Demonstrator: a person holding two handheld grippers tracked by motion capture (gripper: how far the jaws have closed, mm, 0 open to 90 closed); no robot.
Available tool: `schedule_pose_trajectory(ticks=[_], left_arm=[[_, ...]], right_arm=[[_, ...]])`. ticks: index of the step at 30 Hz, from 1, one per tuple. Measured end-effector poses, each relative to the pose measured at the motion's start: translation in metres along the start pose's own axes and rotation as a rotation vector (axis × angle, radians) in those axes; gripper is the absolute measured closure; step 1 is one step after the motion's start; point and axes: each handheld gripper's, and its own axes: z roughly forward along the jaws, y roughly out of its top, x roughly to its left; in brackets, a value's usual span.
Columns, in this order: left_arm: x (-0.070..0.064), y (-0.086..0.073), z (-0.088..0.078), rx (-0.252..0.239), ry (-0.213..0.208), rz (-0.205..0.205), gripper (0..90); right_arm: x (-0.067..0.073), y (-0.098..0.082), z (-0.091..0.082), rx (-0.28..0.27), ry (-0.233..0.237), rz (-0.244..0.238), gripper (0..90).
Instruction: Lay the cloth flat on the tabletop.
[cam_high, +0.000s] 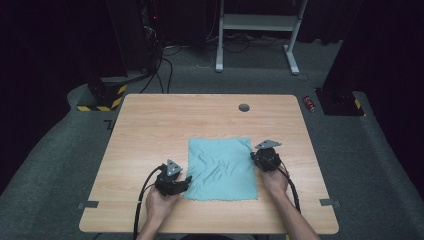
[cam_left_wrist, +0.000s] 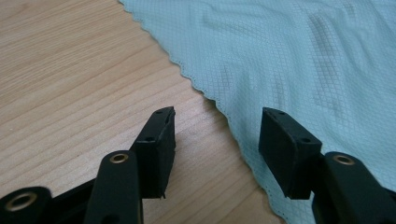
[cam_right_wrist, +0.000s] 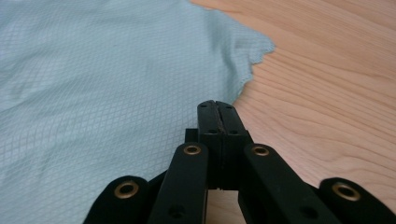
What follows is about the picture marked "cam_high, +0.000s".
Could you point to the red can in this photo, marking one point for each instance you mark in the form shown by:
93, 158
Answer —
309, 103

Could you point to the black equipment rack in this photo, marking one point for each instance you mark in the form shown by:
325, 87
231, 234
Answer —
151, 33

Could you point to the person's left hand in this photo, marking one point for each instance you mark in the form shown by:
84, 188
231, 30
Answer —
160, 205

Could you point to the person's right hand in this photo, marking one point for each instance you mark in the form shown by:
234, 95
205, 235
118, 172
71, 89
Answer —
275, 183

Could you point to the black stand base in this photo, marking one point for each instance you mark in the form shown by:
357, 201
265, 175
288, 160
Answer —
340, 103

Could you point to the white metal stand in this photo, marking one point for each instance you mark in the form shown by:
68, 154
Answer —
256, 22

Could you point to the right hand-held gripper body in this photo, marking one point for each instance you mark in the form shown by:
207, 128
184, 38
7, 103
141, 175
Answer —
266, 160

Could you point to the grey round table grommet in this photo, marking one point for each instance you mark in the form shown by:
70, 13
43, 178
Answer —
244, 107

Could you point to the yellow-black striped stand base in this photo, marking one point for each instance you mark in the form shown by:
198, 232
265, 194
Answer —
110, 100

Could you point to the teal cloth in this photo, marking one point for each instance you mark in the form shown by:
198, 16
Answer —
220, 170

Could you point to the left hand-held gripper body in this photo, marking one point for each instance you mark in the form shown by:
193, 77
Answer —
168, 183

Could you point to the grey tape strip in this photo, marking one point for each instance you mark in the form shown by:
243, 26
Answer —
328, 202
88, 204

